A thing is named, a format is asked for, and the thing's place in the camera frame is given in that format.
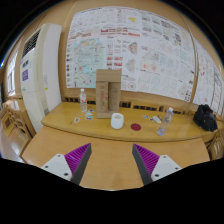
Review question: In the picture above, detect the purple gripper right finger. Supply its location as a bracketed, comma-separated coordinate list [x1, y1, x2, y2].
[132, 144, 181, 185]

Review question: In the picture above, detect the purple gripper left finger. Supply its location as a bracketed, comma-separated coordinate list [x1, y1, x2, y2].
[42, 143, 92, 185]

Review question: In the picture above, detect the dark red round coaster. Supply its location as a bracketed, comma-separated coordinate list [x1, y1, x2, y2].
[131, 123, 141, 131]

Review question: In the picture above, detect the small card on table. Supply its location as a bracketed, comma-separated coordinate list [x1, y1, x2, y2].
[74, 117, 80, 123]

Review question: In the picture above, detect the white small packet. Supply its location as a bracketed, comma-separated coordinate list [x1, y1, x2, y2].
[153, 116, 161, 123]

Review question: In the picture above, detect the clear bottle blue cap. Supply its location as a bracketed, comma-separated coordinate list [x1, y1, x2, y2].
[157, 108, 173, 136]

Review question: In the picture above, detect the white ceramic cup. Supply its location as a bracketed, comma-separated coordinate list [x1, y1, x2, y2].
[111, 113, 124, 129]

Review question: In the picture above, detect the clear bottle red label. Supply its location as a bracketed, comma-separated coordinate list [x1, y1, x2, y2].
[80, 88, 87, 112]

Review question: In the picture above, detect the wooden chair left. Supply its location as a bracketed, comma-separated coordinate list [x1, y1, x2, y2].
[1, 108, 32, 140]

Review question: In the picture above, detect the black bag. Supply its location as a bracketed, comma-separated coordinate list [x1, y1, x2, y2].
[193, 104, 218, 132]

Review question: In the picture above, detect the brown cardboard box stand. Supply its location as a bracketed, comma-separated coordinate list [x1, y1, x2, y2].
[96, 69, 122, 119]

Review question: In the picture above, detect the white standing air conditioner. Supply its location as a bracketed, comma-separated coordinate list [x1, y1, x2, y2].
[20, 23, 62, 132]

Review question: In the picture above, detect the right wall poster board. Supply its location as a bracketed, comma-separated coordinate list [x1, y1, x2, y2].
[193, 40, 224, 115]

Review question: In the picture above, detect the large wall poster board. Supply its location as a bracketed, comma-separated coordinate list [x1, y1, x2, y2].
[66, 7, 195, 102]

